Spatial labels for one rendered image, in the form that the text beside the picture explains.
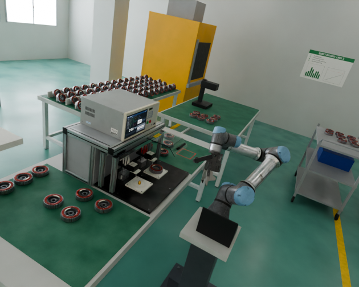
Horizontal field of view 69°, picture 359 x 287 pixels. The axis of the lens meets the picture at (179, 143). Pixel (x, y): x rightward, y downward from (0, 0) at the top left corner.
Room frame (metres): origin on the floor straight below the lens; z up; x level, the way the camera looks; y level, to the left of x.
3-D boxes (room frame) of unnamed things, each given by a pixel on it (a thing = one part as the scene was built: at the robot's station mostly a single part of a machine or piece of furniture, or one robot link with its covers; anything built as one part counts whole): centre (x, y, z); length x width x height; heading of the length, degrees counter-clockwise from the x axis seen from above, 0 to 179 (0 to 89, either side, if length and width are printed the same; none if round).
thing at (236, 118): (4.01, -0.47, 0.37); 1.85 x 1.10 x 0.75; 159
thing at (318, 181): (3.34, -2.09, 0.51); 1.01 x 0.60 x 1.01; 159
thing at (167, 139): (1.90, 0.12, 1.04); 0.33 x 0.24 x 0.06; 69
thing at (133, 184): (1.60, 0.23, 0.78); 0.15 x 0.15 x 0.01; 69
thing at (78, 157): (1.56, 0.67, 0.91); 0.28 x 0.03 x 0.32; 69
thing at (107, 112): (1.84, 0.48, 1.22); 0.44 x 0.39 x 0.20; 159
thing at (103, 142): (1.83, 0.48, 1.09); 0.68 x 0.44 x 0.05; 159
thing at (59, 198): (1.25, 0.69, 0.77); 0.11 x 0.11 x 0.04
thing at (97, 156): (1.81, 0.42, 0.92); 0.66 x 0.01 x 0.30; 159
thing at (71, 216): (1.18, 0.54, 0.77); 0.11 x 0.11 x 0.04
